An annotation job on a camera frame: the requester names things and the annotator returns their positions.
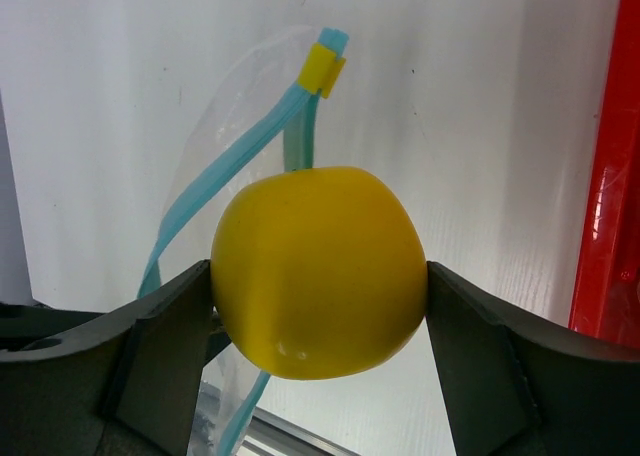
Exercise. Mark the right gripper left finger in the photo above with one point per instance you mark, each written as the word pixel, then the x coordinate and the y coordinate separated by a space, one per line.
pixel 123 383

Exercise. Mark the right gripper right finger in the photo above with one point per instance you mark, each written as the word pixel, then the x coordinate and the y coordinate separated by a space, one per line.
pixel 515 383

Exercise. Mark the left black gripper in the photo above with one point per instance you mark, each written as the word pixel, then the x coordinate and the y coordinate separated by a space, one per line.
pixel 42 333

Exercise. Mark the yellow toy lemon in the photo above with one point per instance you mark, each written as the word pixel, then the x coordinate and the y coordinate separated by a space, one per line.
pixel 318 273

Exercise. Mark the clear zip top bag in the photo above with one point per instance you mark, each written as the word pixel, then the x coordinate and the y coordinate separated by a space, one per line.
pixel 260 122

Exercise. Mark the red plastic tray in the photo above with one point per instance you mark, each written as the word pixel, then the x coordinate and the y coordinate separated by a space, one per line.
pixel 605 301

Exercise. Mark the aluminium mounting rail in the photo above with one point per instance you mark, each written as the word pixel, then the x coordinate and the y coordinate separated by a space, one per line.
pixel 268 434

